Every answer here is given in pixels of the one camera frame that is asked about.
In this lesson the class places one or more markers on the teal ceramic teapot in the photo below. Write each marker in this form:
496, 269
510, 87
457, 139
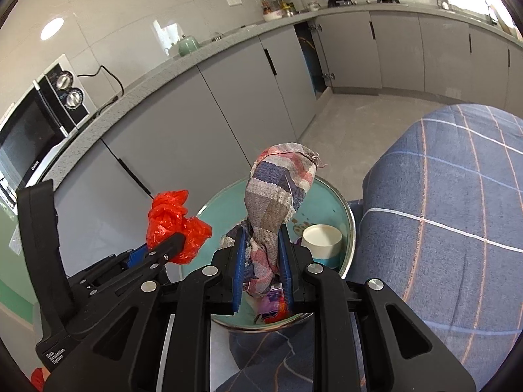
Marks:
188, 46

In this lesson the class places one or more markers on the teal printed trash bin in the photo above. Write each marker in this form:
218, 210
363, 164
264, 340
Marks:
216, 216

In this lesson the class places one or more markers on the white paper cup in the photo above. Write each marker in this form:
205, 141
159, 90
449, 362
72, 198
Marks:
320, 237

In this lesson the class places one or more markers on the blue plaid blanket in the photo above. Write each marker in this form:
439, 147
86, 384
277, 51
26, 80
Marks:
429, 253

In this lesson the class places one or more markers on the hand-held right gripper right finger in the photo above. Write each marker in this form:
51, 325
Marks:
286, 269

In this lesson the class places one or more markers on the plaid cloth rag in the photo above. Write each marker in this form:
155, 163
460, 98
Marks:
273, 196

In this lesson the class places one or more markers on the grey speckled kitchen countertop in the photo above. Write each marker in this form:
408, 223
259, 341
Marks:
163, 69

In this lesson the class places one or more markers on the white bowl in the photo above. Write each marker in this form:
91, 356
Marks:
271, 16

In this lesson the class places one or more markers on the wooden cutting board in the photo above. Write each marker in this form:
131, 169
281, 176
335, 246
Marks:
498, 16

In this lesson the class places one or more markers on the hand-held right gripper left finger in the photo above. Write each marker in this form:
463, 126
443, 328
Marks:
239, 269

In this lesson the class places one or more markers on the grey lower kitchen cabinets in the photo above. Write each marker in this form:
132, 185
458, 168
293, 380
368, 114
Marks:
171, 130

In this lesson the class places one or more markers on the black gas stove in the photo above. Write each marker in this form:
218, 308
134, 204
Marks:
384, 1

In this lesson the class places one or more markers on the small glass jar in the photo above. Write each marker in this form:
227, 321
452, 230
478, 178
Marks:
313, 6

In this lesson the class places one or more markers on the red plastic bag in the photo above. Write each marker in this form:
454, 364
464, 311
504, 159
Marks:
171, 216

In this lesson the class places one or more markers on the silver black microwave oven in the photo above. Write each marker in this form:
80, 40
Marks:
24, 143

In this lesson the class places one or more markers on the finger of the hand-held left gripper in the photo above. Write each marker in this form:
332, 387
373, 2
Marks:
139, 255
163, 253

